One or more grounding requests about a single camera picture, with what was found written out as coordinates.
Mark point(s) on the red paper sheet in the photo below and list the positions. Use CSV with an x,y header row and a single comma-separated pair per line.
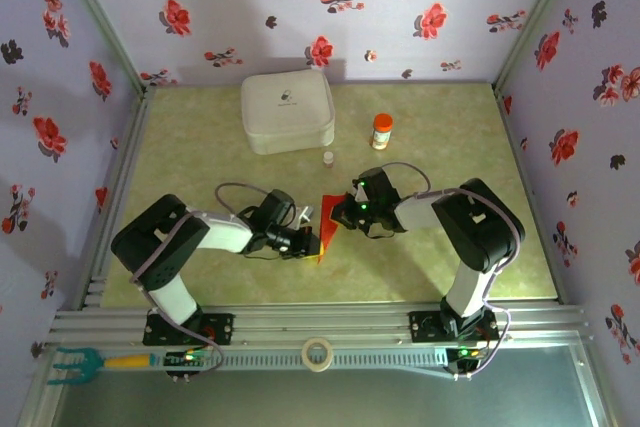
x,y
327,219

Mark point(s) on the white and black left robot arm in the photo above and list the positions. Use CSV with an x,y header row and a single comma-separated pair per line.
x,y
225,237

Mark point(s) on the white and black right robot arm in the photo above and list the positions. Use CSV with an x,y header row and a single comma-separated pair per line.
x,y
420,209

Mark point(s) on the small clear vial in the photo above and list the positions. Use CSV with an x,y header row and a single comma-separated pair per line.
x,y
328,159

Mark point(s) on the orange cap pill bottle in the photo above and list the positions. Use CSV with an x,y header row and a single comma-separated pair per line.
x,y
382,134

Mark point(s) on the white tape roll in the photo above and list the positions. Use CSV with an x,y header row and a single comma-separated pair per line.
x,y
305,354

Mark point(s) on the white zip case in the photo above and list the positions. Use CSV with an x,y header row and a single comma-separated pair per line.
x,y
287,107

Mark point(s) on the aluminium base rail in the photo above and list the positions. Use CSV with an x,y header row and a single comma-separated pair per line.
x,y
320,322

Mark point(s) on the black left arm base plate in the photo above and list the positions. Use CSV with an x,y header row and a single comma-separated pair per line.
x,y
222,328

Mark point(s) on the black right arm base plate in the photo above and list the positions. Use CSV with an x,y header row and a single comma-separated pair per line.
x,y
422,327

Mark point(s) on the aluminium side rail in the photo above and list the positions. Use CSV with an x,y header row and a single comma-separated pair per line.
x,y
120,187
528,187

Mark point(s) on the aluminium corner post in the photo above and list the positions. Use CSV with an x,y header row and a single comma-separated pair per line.
x,y
95,17
537,17

